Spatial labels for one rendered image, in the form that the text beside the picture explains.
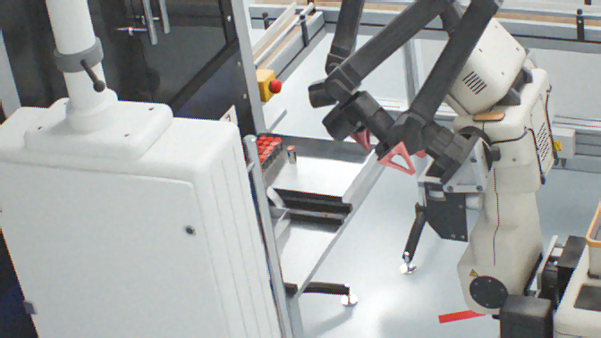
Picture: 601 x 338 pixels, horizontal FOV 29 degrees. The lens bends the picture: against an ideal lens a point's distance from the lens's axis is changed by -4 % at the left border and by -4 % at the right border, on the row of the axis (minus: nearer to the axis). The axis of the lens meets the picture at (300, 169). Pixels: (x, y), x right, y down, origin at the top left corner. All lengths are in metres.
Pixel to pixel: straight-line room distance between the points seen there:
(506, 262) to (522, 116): 0.41
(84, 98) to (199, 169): 0.25
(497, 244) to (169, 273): 0.98
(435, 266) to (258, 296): 2.07
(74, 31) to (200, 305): 0.55
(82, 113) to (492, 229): 1.16
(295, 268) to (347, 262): 1.50
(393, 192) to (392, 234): 0.29
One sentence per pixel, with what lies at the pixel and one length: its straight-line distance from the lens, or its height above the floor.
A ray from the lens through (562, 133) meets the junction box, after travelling 3.92.
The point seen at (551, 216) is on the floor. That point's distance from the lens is 4.48.
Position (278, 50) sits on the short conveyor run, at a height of 0.93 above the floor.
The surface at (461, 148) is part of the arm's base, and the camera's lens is 2.58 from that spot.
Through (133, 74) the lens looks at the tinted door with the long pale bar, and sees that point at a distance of 2.82.
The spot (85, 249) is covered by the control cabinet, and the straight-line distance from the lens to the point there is 2.23.
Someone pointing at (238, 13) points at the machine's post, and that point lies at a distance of 3.23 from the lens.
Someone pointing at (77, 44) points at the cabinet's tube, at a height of 1.75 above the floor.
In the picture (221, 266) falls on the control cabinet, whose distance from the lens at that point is 2.11.
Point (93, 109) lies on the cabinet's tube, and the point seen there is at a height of 1.62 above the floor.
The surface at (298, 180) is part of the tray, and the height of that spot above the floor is 0.88.
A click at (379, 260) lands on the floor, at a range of 4.33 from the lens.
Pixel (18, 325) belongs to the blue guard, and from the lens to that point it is 2.54.
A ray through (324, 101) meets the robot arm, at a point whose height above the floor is 1.09.
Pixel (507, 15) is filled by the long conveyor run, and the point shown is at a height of 0.93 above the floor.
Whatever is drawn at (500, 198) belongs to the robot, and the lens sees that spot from 2.83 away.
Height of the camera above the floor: 2.55
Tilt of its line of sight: 31 degrees down
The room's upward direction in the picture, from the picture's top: 10 degrees counter-clockwise
